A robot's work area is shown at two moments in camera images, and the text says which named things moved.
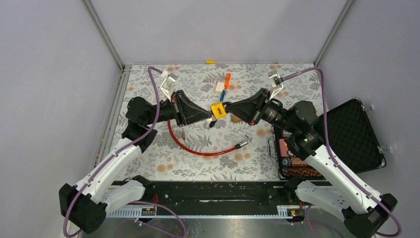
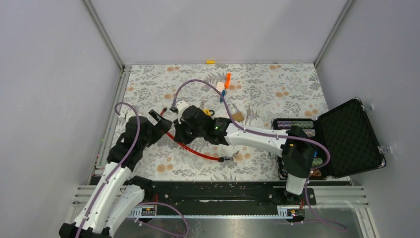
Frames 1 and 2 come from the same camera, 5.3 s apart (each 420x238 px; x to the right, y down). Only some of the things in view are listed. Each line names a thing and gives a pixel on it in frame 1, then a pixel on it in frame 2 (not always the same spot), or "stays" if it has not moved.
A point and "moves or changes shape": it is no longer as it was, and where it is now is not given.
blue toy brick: (222, 95) stays
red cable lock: (238, 146) -> (223, 159)
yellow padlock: (218, 110) moves or changes shape
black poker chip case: (352, 143) stays
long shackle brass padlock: (235, 119) stays
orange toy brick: (227, 82) stays
